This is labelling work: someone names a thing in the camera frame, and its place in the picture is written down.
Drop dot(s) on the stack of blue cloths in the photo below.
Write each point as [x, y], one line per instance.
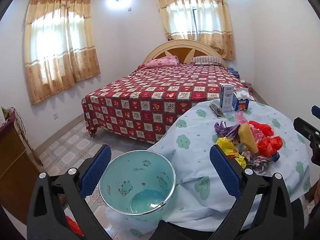
[233, 72]

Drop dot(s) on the striped pillow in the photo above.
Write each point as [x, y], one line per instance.
[208, 60]

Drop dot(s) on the wide beige window curtain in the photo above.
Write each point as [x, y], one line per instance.
[60, 50]

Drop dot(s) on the tan plastic bag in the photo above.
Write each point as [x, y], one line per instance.
[247, 138]

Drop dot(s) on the cream wooden headboard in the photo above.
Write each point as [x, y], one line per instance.
[175, 50]

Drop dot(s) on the brown wooden cabinet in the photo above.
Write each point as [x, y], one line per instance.
[15, 160]

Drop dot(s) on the bed with red checkered cover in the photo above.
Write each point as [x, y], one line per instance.
[160, 97]

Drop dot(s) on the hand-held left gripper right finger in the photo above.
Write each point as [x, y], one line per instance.
[225, 172]

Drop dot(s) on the pink pillow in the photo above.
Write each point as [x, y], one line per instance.
[162, 62]

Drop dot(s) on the narrow beige window curtain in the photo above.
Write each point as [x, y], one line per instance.
[215, 17]

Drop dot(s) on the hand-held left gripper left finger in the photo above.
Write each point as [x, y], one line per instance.
[96, 172]

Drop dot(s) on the teal plastic trash bin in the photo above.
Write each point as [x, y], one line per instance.
[140, 175]

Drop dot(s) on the pink clear plastic bag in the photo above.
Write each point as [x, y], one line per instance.
[242, 118]

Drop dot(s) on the purple foil wrapper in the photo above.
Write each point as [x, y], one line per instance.
[226, 130]

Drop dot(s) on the blue white gable-top carton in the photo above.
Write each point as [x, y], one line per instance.
[241, 102]

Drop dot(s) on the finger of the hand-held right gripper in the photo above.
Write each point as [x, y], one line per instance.
[308, 131]
[316, 111]

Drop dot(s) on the small clear wrapper packet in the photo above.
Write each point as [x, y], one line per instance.
[217, 110]

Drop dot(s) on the red foam net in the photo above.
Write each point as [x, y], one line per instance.
[260, 128]

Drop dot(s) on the tall pale blue carton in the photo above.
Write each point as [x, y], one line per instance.
[226, 98]

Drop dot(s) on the red plastic bag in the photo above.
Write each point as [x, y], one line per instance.
[73, 226]

